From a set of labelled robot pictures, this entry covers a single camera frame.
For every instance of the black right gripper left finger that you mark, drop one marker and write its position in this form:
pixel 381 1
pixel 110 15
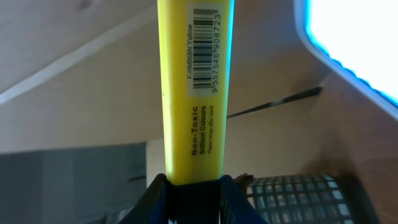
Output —
pixel 152 207

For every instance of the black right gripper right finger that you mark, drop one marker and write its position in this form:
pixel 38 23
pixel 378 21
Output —
pixel 234 205

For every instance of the yellow highlighter pen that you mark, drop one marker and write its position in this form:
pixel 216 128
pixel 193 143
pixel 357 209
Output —
pixel 195 42

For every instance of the white barcode scanner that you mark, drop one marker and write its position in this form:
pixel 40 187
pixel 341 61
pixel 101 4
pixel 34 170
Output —
pixel 357 39

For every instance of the grey plastic shopping basket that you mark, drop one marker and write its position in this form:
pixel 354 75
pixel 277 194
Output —
pixel 309 198

